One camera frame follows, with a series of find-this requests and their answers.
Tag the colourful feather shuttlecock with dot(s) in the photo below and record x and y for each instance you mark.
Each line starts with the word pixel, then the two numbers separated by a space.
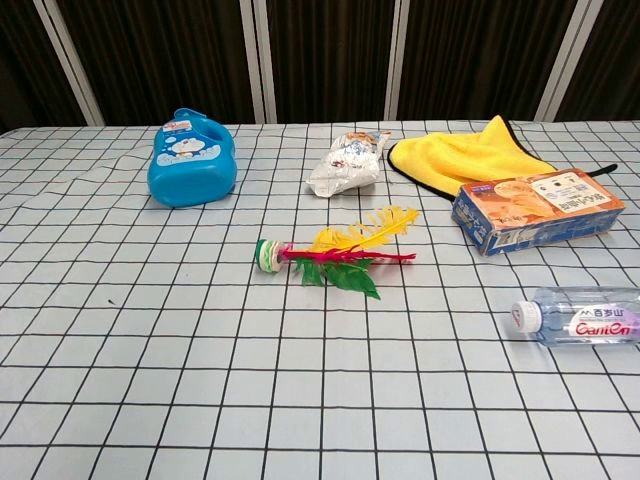
pixel 334 254

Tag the blue cartoon detergent bottle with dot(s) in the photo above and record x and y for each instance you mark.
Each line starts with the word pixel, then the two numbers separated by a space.
pixel 190 165

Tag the yellow microfibre cloth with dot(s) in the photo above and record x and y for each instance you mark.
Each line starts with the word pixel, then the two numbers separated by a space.
pixel 460 155

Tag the clear plastic water bottle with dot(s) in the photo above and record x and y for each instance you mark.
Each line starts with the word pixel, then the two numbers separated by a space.
pixel 580 316

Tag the orange snack box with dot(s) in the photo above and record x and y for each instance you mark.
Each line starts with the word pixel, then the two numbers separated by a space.
pixel 537 210

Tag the white crumpled snack bag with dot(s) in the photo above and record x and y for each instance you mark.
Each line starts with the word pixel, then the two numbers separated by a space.
pixel 347 162

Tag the white grid tablecloth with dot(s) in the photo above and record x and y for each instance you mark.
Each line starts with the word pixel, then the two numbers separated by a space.
pixel 250 375

